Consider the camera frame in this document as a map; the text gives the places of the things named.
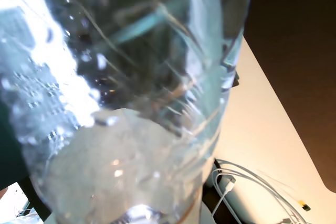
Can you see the silver flat device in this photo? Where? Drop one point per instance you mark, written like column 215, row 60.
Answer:
column 236, row 204

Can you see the clear plastic water bottle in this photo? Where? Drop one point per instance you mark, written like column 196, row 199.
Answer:
column 157, row 51

